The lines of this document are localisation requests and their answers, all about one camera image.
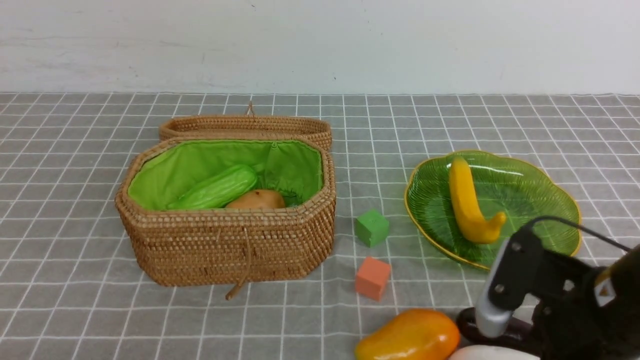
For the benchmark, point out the green cucumber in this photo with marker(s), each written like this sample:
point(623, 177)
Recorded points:
point(218, 190)

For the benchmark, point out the woven wicker basket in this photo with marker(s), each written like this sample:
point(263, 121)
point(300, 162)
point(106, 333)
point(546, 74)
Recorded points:
point(197, 247)

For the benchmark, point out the brown potato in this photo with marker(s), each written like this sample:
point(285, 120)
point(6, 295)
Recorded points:
point(259, 198)

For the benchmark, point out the white radish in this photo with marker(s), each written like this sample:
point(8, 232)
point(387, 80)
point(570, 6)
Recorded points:
point(486, 352)

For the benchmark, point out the green glass plate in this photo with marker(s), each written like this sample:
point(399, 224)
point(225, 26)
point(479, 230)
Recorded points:
point(502, 184)

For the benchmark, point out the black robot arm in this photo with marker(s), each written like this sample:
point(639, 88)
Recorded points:
point(598, 319)

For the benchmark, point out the yellow banana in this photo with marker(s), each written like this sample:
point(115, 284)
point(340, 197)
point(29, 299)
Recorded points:
point(470, 220)

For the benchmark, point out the green foam block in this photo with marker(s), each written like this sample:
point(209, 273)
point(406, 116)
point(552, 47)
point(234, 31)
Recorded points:
point(371, 228)

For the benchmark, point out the orange yellow mango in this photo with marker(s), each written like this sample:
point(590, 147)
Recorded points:
point(414, 334)

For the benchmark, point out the orange foam block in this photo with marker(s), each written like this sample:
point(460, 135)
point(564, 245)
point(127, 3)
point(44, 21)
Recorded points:
point(372, 278)

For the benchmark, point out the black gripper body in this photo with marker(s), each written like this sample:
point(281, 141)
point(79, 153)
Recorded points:
point(598, 319)

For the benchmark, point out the purple eggplant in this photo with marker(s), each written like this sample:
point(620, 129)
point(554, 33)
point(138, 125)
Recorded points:
point(517, 335)

